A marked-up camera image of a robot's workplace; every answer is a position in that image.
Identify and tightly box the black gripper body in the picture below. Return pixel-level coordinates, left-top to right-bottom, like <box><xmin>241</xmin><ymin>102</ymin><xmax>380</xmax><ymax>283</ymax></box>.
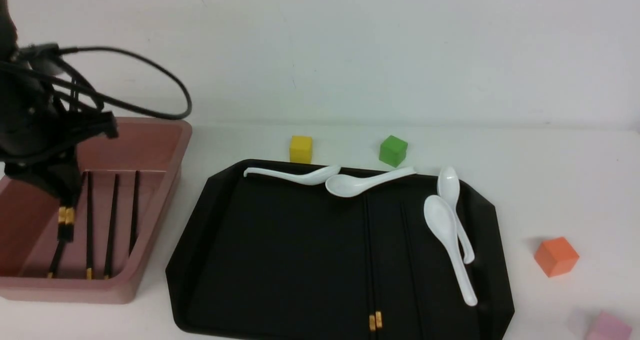
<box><xmin>1</xmin><ymin>65</ymin><xmax>119</xmax><ymax>180</ymax></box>

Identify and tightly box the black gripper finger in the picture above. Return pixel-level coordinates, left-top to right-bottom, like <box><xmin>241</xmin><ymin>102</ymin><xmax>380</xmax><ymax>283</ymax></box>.
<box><xmin>30</xmin><ymin>162</ymin><xmax>83</xmax><ymax>208</ymax></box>

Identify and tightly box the black chopstick gold tip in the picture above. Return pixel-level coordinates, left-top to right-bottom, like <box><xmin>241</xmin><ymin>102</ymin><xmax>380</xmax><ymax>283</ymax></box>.
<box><xmin>362</xmin><ymin>194</ymin><xmax>377</xmax><ymax>339</ymax></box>
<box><xmin>64</xmin><ymin>207</ymin><xmax>76</xmax><ymax>242</ymax></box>
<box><xmin>364</xmin><ymin>194</ymin><xmax>383</xmax><ymax>331</ymax></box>
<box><xmin>57</xmin><ymin>207</ymin><xmax>67</xmax><ymax>241</ymax></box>

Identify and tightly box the black chopstick in bin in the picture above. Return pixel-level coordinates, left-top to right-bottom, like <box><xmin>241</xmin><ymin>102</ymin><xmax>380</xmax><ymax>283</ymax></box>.
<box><xmin>128</xmin><ymin>171</ymin><xmax>140</xmax><ymax>255</ymax></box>
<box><xmin>46</xmin><ymin>171</ymin><xmax>91</xmax><ymax>279</ymax></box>
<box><xmin>103</xmin><ymin>173</ymin><xmax>120</xmax><ymax>280</ymax></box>

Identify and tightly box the pink plastic bin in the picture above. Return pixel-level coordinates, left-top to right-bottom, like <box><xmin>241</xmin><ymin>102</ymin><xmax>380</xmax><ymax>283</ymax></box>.
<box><xmin>0</xmin><ymin>117</ymin><xmax>192</xmax><ymax>304</ymax></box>

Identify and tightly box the black plastic tray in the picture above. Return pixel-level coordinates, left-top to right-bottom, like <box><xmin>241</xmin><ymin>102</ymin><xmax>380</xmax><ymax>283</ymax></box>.
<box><xmin>166</xmin><ymin>160</ymin><xmax>515</xmax><ymax>339</ymax></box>

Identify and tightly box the yellow cube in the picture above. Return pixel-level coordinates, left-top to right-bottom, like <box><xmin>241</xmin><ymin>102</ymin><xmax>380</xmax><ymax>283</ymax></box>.
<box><xmin>289</xmin><ymin>136</ymin><xmax>313</xmax><ymax>164</ymax></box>

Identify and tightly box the white ceramic soup spoon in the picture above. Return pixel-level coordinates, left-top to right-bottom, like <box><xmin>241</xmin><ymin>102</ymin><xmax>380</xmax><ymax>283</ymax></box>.
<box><xmin>436</xmin><ymin>166</ymin><xmax>475</xmax><ymax>264</ymax></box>
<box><xmin>325</xmin><ymin>167</ymin><xmax>418</xmax><ymax>198</ymax></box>
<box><xmin>423</xmin><ymin>195</ymin><xmax>478</xmax><ymax>306</ymax></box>
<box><xmin>243</xmin><ymin>166</ymin><xmax>342</xmax><ymax>186</ymax></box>

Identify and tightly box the green cube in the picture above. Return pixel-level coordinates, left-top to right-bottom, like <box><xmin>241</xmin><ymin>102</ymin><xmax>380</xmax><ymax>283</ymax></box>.
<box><xmin>378</xmin><ymin>135</ymin><xmax>409</xmax><ymax>167</ymax></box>

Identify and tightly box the orange cube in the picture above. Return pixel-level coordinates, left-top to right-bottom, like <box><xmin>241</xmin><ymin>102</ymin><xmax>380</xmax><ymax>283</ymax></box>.
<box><xmin>534</xmin><ymin>236</ymin><xmax>580</xmax><ymax>277</ymax></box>

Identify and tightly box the pink cube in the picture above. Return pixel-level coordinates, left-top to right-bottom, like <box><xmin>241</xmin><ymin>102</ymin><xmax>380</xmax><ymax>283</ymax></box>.
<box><xmin>584</xmin><ymin>311</ymin><xmax>633</xmax><ymax>339</ymax></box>

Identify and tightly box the black cable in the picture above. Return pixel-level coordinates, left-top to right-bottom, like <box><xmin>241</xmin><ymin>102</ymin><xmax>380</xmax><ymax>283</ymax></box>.
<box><xmin>0</xmin><ymin>44</ymin><xmax>193</xmax><ymax>121</ymax></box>

